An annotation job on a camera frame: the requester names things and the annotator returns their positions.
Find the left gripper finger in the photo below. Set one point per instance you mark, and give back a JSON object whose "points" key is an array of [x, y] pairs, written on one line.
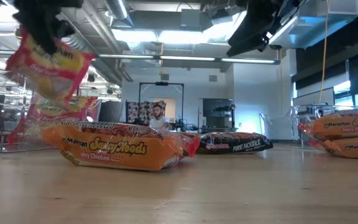
{"points": [[43, 42], [65, 29]]}

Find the red beef ramen packet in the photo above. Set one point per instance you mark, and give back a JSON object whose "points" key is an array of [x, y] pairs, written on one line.
{"points": [[51, 74], [57, 112]]}

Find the black Fire Noodle packet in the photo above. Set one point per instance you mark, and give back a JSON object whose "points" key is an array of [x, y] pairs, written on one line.
{"points": [[235, 144]]}

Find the orange Saucy Noods packet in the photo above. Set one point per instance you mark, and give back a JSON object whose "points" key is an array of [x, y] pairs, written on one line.
{"points": [[346, 126], [120, 152], [353, 149]]}

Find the silver ceiling duct elbow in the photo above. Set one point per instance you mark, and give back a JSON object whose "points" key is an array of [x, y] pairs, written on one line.
{"points": [[117, 9]]}

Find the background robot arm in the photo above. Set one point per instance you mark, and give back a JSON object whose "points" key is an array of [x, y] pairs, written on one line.
{"points": [[182, 126]]}

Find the grey ceiling box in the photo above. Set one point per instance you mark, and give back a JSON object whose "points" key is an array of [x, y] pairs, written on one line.
{"points": [[191, 18]]}

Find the bright ceiling light panel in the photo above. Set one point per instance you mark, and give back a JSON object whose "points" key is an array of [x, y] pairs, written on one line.
{"points": [[135, 35]]}

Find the black cabinet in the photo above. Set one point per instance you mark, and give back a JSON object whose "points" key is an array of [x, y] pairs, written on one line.
{"points": [[217, 109]]}

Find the black chair back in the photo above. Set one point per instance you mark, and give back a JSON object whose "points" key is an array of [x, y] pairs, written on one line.
{"points": [[110, 112]]}

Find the silver spiral ceiling duct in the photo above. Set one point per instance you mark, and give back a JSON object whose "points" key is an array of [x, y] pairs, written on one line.
{"points": [[76, 43]]}

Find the white ceiling duct box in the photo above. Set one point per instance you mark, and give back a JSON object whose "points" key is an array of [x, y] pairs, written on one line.
{"points": [[315, 21]]}

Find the grey wall vent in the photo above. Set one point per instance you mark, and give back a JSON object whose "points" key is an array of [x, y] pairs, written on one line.
{"points": [[164, 76], [212, 78]]}

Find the black frame stand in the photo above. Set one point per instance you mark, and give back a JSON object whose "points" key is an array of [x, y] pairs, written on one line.
{"points": [[161, 83]]}

